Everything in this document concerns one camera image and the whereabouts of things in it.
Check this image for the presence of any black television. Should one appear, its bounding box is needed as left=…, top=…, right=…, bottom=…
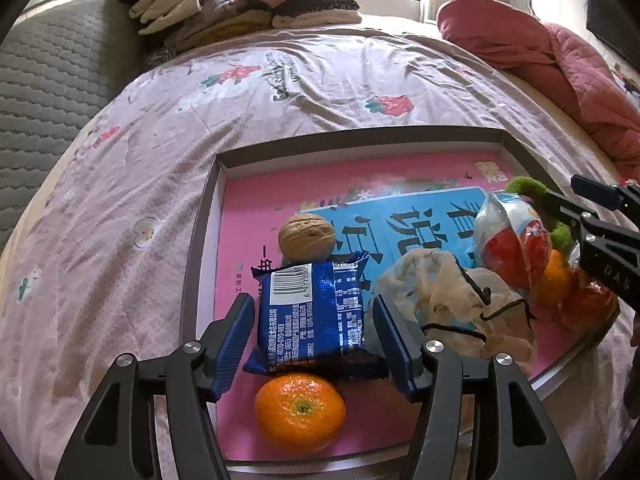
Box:
left=586, top=0, right=640, bottom=68

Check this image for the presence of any cream patterned drawstring pouch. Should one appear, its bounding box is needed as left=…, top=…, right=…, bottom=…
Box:
left=370, top=250, right=538, bottom=376

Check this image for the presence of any walnut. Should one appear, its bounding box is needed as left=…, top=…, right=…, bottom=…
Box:
left=278, top=213, right=337, bottom=261

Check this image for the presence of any clear packet with red snack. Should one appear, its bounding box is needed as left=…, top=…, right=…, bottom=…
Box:
left=472, top=192, right=553, bottom=291

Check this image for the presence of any green fuzzy ring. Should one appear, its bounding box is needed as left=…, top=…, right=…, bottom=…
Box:
left=505, top=176, right=573, bottom=253

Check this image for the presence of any pink quilt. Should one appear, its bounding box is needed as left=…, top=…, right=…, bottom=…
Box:
left=542, top=22, right=640, bottom=181

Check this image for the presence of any grey quilted headboard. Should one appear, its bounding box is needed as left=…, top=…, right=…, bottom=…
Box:
left=0, top=0, right=151, bottom=241

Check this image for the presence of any shallow box tray pink base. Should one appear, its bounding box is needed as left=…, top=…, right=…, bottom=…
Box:
left=180, top=127, right=621, bottom=471

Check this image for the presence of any cream bed sheet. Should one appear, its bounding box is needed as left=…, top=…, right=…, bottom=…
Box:
left=0, top=7, right=623, bottom=261

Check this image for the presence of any red-orange snack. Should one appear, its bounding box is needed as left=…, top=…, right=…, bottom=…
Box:
left=560, top=270, right=621, bottom=332

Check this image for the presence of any blue snack packet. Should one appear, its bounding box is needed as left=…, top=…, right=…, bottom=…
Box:
left=243, top=252, right=388, bottom=380

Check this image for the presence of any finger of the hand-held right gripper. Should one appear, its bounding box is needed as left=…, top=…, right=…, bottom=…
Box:
left=572, top=175, right=640, bottom=211
left=540, top=189, right=601, bottom=241

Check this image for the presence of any pile of folded clothes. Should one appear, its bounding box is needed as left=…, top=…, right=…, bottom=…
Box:
left=117, top=0, right=363, bottom=68

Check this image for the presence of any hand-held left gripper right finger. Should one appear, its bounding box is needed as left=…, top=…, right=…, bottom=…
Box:
left=372, top=294, right=573, bottom=480

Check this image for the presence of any orange with stem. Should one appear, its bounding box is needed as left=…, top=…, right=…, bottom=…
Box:
left=532, top=250, right=573, bottom=307

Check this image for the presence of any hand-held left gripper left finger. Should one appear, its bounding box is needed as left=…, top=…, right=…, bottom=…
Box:
left=55, top=294, right=256, bottom=480

